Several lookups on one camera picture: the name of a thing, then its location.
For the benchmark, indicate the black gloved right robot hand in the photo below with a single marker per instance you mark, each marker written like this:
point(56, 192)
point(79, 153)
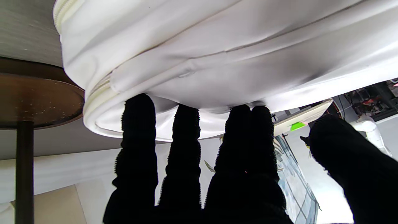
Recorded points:
point(242, 186)

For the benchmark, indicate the cream white zipper bag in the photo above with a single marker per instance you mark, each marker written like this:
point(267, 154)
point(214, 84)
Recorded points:
point(217, 46)

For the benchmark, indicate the bright green object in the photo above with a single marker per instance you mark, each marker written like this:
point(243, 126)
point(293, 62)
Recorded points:
point(298, 126)

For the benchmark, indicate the white tray with green item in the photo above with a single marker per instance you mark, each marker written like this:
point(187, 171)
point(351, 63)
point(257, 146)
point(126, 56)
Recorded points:
point(298, 119)

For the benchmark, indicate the white rounded machine part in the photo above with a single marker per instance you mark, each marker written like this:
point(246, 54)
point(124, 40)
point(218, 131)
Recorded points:
point(371, 132)

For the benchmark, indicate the white sheer curtain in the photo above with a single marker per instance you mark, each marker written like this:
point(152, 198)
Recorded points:
point(68, 168)

